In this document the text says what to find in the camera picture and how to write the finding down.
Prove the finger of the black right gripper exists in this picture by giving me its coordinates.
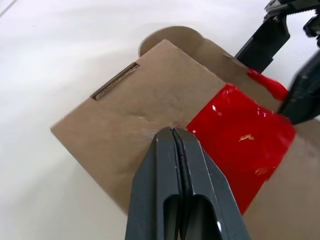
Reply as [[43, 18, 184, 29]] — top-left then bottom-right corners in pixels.
[[275, 48, 320, 126], [234, 14, 292, 74]]

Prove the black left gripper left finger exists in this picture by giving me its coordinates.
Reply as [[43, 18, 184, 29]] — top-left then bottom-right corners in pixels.
[[124, 126, 183, 240]]

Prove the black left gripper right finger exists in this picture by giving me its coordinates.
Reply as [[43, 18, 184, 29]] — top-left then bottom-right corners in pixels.
[[174, 127, 252, 240]]

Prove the red tape strip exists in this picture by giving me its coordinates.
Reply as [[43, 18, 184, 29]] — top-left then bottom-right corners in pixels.
[[185, 68, 297, 216]]

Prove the brown cardboard box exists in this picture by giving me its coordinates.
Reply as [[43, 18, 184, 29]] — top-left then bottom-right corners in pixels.
[[49, 24, 320, 240]]

